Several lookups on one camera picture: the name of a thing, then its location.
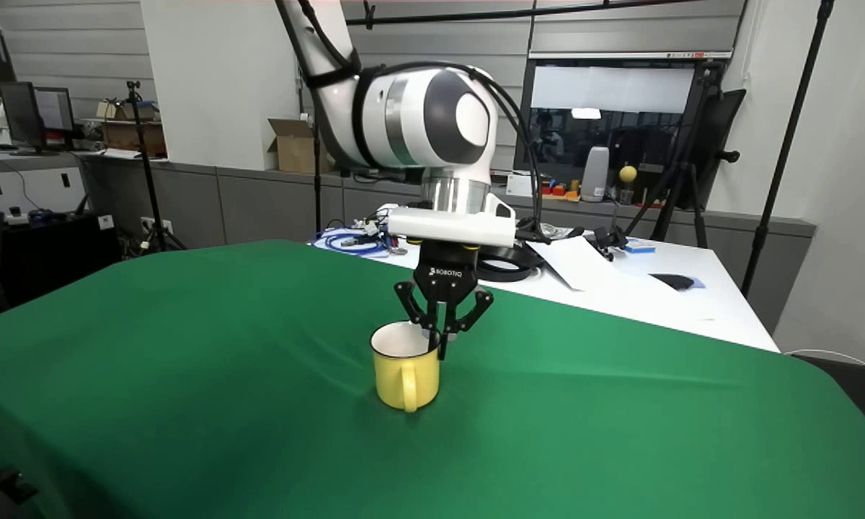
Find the large black tripod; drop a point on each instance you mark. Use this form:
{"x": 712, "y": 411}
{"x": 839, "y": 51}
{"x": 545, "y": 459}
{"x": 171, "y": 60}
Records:
{"x": 687, "y": 162}

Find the yellow enamel cup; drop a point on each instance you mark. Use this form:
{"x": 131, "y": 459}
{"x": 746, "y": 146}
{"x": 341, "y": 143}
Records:
{"x": 403, "y": 375}

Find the vertical black pole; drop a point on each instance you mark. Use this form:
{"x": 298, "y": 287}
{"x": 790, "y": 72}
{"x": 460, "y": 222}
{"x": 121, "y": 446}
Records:
{"x": 314, "y": 196}

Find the white table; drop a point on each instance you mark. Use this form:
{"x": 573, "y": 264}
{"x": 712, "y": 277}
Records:
{"x": 663, "y": 299}

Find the black chair with grey rim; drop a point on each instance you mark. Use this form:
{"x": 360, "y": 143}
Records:
{"x": 860, "y": 391}

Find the white paper sheet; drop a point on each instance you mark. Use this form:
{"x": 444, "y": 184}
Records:
{"x": 576, "y": 261}

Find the thin black tripod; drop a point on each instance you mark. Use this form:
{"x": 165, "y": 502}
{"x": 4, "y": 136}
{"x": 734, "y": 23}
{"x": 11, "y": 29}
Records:
{"x": 147, "y": 184}

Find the horizontal black ceiling bar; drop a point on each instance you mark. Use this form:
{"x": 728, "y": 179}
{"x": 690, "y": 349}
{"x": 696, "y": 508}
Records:
{"x": 549, "y": 11}

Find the open cardboard box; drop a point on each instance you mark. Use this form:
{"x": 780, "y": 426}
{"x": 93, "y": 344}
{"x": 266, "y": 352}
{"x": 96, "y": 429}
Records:
{"x": 289, "y": 149}

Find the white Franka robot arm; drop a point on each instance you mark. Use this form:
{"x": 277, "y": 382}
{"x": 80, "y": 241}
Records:
{"x": 403, "y": 120}

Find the white drawer cabinet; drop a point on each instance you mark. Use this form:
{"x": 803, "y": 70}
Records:
{"x": 30, "y": 191}

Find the yellow ball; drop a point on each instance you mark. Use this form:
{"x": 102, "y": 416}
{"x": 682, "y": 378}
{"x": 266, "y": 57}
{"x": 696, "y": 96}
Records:
{"x": 627, "y": 173}

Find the green table cloth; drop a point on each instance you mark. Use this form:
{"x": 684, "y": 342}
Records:
{"x": 259, "y": 406}

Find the flat brown cardboard box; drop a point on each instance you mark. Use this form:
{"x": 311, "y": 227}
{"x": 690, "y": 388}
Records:
{"x": 131, "y": 136}

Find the slanted black pole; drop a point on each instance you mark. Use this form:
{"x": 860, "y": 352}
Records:
{"x": 787, "y": 146}

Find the small dark monitor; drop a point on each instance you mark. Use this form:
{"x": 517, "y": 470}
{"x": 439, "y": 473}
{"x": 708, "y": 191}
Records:
{"x": 36, "y": 114}

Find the dark glass window panel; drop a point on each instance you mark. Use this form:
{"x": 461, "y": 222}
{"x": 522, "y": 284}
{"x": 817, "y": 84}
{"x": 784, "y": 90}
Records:
{"x": 565, "y": 134}

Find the small white container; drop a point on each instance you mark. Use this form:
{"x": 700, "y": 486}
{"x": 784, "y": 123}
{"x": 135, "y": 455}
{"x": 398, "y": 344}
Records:
{"x": 520, "y": 184}

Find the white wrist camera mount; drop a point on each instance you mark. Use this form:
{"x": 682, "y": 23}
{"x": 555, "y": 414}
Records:
{"x": 451, "y": 217}

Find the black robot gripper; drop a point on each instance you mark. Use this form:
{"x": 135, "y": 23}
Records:
{"x": 444, "y": 264}

